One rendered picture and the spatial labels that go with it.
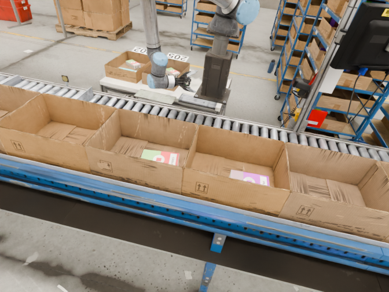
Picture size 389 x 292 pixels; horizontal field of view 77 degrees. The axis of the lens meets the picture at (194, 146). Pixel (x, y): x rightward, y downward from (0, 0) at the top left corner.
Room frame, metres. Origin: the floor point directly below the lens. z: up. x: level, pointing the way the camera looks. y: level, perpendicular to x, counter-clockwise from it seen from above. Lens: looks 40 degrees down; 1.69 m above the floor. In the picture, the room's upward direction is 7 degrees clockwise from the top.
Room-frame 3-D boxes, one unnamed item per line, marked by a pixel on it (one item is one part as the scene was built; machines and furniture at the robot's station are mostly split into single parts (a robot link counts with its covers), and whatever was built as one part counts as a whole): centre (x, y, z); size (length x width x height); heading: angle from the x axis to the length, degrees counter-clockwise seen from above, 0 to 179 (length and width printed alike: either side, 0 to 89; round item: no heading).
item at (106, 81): (1.96, 0.28, 0.74); 1.00 x 0.58 x 0.03; 79
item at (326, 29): (2.48, -1.19, 1.19); 0.40 x 0.30 x 0.10; 172
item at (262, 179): (0.69, -0.24, 0.92); 0.16 x 0.11 x 0.07; 85
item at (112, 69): (2.02, 0.63, 0.80); 0.38 x 0.28 x 0.10; 168
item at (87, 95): (1.33, 0.82, 0.76); 0.46 x 0.01 x 0.09; 173
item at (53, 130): (0.85, 0.59, 0.97); 0.39 x 0.29 x 0.17; 83
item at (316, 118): (1.44, -0.76, 0.85); 0.16 x 0.01 x 0.13; 83
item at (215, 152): (0.75, -0.18, 0.97); 0.39 x 0.29 x 0.17; 83
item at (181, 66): (1.97, 0.31, 0.80); 0.38 x 0.28 x 0.10; 167
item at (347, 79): (2.02, -1.13, 0.99); 0.40 x 0.30 x 0.10; 169
